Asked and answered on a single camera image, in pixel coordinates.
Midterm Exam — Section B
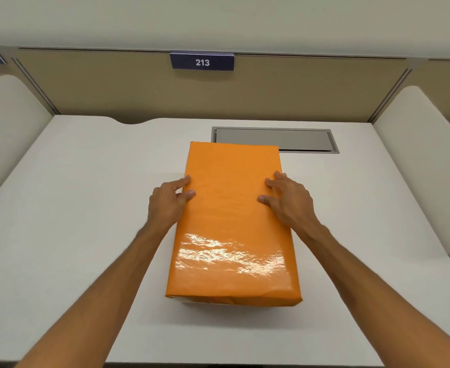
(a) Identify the person's right hand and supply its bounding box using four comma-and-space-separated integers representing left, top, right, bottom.
257, 170, 322, 236

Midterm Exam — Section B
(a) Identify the person's left hand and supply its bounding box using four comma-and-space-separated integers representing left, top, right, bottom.
147, 175, 196, 237

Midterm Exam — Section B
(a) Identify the orange box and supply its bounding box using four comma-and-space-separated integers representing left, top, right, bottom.
165, 141, 303, 308

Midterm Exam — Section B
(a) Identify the person's right forearm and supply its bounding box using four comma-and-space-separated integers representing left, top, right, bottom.
292, 221, 450, 368

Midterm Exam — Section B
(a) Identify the person's left forearm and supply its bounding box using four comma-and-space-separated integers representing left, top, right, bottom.
16, 220, 172, 368

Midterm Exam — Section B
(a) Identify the wide beige partition panel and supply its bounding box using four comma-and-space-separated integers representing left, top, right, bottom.
17, 48, 411, 125

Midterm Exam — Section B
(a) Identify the white curved side divider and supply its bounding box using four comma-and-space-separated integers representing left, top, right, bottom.
0, 74, 53, 214
372, 86, 450, 295

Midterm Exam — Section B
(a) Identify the narrow beige partition panel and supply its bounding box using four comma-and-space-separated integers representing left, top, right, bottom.
411, 59, 450, 134

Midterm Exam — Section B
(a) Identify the grey cable hatch lid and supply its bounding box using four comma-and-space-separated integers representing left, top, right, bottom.
211, 126, 340, 154

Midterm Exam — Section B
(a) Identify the grey partition post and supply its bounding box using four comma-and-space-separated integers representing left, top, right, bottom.
10, 57, 60, 116
368, 66, 418, 124

